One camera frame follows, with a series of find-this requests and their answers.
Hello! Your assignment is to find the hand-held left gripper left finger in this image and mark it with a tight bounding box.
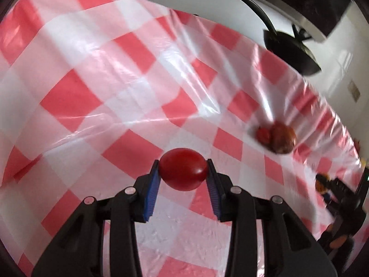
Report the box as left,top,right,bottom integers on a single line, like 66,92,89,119
31,160,161,277

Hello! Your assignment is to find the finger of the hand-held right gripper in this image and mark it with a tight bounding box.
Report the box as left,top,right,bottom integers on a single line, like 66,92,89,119
315,173,358,206

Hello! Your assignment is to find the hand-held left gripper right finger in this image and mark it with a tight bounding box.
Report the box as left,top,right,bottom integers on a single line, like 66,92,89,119
206,159,338,277

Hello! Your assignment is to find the red tomato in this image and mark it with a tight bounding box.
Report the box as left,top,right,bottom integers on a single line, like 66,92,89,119
158,148,208,191
256,126,272,145

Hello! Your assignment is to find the large brown round fruit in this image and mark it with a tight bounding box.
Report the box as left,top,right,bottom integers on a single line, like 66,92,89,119
269,121,297,155

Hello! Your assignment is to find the red white checkered tablecloth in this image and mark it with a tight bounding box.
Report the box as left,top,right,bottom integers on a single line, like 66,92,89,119
0,0,364,277

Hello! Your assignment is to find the black frying pan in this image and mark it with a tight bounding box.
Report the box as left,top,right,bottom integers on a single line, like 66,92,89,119
241,0,322,76

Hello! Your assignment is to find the wall socket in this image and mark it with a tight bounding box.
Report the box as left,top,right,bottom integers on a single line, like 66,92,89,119
348,80,361,102

